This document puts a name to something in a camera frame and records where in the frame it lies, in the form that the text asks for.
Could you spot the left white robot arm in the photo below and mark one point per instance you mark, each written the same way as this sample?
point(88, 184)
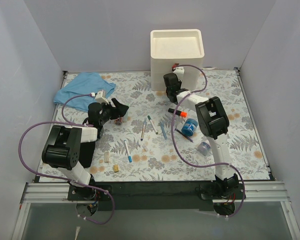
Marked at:
point(70, 149)

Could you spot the small yellow sharpener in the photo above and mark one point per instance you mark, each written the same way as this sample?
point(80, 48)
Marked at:
point(116, 168)

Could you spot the green-capped white marker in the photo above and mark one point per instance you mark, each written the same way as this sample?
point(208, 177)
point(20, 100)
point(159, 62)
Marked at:
point(152, 125)

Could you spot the blue marker pen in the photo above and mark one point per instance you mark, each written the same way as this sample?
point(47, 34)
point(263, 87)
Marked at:
point(161, 124)

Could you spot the aluminium front rail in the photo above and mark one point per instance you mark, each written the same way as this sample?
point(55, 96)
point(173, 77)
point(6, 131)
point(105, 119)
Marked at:
point(174, 210)

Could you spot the purple slim marker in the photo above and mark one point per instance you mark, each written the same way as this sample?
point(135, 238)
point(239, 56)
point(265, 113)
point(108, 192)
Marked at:
point(143, 129)

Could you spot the light green eraser stick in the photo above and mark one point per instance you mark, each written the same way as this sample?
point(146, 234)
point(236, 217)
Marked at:
point(125, 118)

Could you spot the small white eraser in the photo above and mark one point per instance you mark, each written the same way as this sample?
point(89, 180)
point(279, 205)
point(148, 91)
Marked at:
point(145, 147)

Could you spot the purple pen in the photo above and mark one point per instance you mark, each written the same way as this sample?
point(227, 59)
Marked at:
point(185, 136)

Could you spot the white drawer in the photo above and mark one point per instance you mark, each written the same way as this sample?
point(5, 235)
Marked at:
point(188, 81)

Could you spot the white three-drawer organizer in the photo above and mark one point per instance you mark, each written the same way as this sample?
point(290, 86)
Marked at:
point(171, 47)

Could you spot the blue round jar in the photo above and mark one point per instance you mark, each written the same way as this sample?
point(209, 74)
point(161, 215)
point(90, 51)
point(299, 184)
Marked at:
point(189, 127)

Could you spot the black orange highlighter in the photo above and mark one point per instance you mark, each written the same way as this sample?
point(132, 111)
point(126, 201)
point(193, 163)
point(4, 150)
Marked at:
point(177, 112)

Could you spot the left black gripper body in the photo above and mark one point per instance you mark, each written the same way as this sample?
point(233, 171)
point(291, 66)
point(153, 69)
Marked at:
point(114, 111)

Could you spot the blue cloth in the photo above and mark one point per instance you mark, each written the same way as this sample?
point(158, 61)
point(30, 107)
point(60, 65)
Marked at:
point(84, 83)

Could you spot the floral table mat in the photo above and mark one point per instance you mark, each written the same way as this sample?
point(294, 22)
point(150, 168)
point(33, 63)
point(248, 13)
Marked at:
point(163, 160)

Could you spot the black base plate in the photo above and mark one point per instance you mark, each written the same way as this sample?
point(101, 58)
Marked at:
point(166, 195)

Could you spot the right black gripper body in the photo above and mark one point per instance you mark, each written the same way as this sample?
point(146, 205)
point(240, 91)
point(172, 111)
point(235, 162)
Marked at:
point(171, 90)

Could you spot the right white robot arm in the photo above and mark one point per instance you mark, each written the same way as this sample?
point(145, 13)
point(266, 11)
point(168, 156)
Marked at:
point(213, 123)

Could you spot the beige eraser block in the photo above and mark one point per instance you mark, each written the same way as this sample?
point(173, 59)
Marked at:
point(106, 157)

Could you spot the clear purple small jar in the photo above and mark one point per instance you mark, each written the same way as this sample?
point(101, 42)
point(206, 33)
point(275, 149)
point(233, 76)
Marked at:
point(204, 148)

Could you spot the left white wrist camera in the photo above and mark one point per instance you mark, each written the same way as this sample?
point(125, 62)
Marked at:
point(100, 97)

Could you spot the black cloth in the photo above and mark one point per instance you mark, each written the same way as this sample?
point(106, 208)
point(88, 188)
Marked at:
point(89, 137)

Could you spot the white marker blue cap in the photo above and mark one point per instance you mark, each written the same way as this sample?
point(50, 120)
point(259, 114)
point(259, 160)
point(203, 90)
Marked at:
point(127, 151)

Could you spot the pink-capped clear tube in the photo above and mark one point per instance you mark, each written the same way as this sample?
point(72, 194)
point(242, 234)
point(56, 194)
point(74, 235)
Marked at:
point(118, 121)

